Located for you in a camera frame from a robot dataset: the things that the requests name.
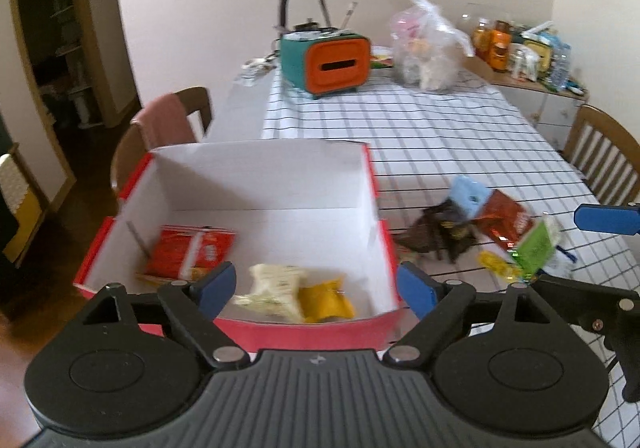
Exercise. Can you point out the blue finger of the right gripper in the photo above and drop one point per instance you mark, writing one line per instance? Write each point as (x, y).
(595, 308)
(624, 220)

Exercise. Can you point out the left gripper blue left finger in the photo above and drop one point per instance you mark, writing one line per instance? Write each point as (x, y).
(191, 309)

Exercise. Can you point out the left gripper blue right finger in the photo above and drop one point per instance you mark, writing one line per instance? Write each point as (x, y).
(440, 308)

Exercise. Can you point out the white blue snack packet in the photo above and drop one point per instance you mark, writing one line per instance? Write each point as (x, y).
(561, 263)

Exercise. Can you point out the yellow stick snack packet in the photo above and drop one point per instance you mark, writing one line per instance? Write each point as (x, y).
(499, 266)

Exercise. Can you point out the dark brown snack wrapper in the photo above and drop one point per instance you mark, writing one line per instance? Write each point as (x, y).
(428, 234)

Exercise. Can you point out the green jelly cup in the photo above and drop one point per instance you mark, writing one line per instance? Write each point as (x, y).
(537, 246)

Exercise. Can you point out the red Oreo snack bag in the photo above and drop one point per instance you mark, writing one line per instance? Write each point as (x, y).
(503, 220)

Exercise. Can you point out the light blue snack packet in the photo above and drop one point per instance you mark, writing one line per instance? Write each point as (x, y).
(469, 195)

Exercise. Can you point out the black snack packet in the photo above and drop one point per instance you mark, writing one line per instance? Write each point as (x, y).
(454, 232)

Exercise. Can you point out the red snack packet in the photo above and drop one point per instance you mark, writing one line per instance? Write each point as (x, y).
(188, 253)

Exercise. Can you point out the wooden chair right side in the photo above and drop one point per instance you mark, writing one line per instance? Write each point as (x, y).
(606, 154)

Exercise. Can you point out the white green snack packet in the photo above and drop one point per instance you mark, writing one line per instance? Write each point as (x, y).
(274, 291)

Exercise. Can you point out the white side cabinet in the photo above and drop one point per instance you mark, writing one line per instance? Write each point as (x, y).
(551, 113)

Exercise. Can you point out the red white cardboard box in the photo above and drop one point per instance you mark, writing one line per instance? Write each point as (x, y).
(308, 203)

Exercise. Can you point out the white checkered tablecloth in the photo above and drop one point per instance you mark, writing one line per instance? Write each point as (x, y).
(420, 142)

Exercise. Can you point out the water bottle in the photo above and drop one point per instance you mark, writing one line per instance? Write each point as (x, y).
(560, 70)

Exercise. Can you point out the pink cloth on chair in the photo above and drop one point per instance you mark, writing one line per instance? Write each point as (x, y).
(163, 121)

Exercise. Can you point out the wooden chair with pink cloth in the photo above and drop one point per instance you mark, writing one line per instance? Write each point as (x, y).
(130, 149)

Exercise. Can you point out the orange jar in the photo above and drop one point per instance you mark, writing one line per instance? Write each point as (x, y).
(500, 40)

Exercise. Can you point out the clear plastic bag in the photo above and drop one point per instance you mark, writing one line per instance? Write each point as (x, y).
(428, 50)

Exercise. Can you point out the teal orange desk organizer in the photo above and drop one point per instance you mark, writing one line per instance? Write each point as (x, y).
(321, 62)

